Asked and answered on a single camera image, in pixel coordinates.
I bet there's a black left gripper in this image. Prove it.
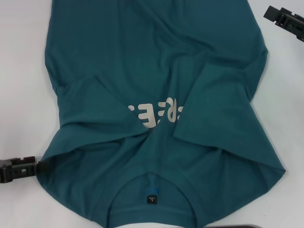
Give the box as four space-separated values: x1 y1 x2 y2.
0 155 51 184

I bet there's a teal blue t-shirt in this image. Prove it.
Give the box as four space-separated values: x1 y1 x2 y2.
38 0 286 225

